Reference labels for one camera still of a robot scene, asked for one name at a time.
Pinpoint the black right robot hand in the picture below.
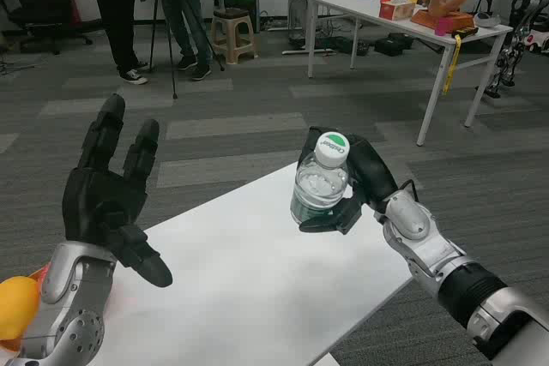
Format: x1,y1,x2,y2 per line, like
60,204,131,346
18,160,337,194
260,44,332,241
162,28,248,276
299,126,401,237

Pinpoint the red white tissue box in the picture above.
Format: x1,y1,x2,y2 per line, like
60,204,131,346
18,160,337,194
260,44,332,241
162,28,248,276
379,0,417,21

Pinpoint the red orange fruit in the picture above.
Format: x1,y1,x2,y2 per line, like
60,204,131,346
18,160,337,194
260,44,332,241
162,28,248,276
28,265,53,297

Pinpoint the white long table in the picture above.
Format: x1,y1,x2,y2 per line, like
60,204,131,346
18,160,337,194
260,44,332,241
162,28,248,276
307,0,514,147

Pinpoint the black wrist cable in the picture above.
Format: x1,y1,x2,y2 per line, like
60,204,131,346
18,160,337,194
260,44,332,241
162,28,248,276
396,178,419,204

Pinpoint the white toy car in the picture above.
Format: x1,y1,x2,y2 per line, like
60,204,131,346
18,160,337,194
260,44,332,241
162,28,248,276
521,25,549,57

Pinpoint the beige plastic stool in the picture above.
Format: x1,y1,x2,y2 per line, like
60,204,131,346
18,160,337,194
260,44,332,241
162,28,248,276
209,8,257,65

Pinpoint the white narrow desk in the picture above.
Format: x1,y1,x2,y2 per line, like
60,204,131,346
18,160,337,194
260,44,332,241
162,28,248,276
265,0,345,57

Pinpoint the black office chair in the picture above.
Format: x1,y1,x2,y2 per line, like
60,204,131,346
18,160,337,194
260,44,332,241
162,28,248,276
0,0,94,57

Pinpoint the person in black trousers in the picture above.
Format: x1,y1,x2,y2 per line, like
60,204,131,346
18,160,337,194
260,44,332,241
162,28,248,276
68,0,149,86

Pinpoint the yellow round fruit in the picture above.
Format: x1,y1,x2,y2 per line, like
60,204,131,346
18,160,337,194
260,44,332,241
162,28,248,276
0,275,41,341

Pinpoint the orange wooden branch toy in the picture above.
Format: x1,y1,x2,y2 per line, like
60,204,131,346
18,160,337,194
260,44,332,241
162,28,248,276
410,0,475,35

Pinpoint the white table foot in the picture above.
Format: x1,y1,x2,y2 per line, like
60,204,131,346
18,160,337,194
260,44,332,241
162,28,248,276
315,352,345,366

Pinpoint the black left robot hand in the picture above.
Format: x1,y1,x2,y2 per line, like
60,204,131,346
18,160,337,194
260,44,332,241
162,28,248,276
62,93,173,288

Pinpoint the black floor case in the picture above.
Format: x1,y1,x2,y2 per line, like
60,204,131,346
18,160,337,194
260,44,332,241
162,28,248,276
374,33,415,58

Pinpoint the white grey rounded device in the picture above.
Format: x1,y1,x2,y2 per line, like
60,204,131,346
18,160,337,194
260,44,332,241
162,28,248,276
474,12,501,29

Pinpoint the standing silver humanoid robot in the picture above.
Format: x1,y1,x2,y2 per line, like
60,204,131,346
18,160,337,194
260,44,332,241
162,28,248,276
474,0,549,99

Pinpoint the black camera tripod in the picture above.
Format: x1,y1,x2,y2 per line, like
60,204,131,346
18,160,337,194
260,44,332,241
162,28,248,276
148,0,226,100

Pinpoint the clear water bottle white cap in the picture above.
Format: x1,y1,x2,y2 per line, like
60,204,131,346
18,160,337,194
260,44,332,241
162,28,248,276
290,130,351,226

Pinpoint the yellow black tape measure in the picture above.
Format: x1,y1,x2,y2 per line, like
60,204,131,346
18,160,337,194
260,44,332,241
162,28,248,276
441,26,480,95

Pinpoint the pink plastic cup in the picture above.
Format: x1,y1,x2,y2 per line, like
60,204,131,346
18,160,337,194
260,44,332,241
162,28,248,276
434,18,456,38

